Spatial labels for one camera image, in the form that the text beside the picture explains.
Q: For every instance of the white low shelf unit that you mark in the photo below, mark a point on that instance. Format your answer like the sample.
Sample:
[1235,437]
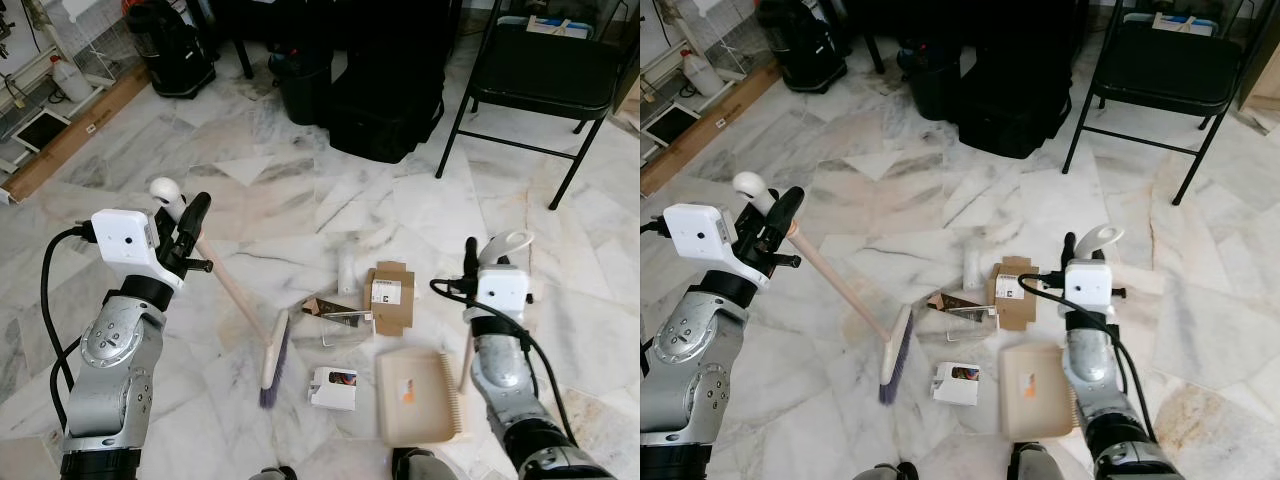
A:
[735,72]
[95,92]

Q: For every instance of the wooden broom with purple bristles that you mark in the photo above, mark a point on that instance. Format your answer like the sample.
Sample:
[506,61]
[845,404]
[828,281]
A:
[232,292]
[840,285]

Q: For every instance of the white framed dark tablet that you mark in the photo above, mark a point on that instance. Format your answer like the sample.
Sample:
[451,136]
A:
[42,130]
[675,124]

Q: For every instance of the flattened brown cardboard box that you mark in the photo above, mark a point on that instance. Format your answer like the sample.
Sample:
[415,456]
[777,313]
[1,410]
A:
[395,312]
[1015,315]

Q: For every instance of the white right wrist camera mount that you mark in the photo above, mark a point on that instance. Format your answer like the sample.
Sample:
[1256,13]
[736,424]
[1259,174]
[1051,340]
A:
[503,290]
[1090,288]

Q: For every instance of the small white printed box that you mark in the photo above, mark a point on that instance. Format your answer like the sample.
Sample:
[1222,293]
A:
[952,388]
[330,392]

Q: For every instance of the large black bag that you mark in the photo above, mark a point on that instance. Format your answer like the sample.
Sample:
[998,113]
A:
[385,110]
[1010,105]

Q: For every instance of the black right robot foot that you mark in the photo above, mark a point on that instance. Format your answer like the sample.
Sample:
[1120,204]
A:
[1035,462]
[415,465]

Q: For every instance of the long wooden plank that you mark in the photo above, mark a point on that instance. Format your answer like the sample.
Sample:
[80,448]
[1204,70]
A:
[710,130]
[70,140]

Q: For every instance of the black folding chair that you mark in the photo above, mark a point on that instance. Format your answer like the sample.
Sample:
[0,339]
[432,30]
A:
[545,75]
[1165,70]

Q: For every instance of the black left robot foot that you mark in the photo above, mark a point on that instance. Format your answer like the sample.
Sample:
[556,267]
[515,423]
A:
[892,472]
[272,473]

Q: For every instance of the black vacuum cleaner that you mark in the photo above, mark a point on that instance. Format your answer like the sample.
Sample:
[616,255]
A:
[170,50]
[800,45]

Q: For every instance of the clear plastic package brown insert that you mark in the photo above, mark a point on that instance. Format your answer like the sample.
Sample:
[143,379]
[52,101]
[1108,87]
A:
[950,303]
[325,308]

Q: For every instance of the small white plastic bottle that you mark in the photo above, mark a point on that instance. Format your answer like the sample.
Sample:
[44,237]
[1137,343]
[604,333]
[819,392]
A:
[971,268]
[347,270]

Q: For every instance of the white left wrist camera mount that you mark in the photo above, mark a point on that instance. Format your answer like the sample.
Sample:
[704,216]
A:
[700,232]
[125,238]

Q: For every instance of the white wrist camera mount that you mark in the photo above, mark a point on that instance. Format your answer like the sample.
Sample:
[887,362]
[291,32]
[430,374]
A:
[700,232]
[1090,288]
[503,290]
[125,238]

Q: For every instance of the black waste bin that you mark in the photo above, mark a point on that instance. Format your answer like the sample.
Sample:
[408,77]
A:
[930,90]
[300,95]

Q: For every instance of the white plastic jug red cap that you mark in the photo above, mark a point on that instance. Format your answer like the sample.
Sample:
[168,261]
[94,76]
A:
[702,77]
[72,82]

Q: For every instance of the black robot foot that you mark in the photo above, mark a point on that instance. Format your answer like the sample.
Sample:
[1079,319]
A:
[1035,462]
[272,473]
[415,465]
[892,472]

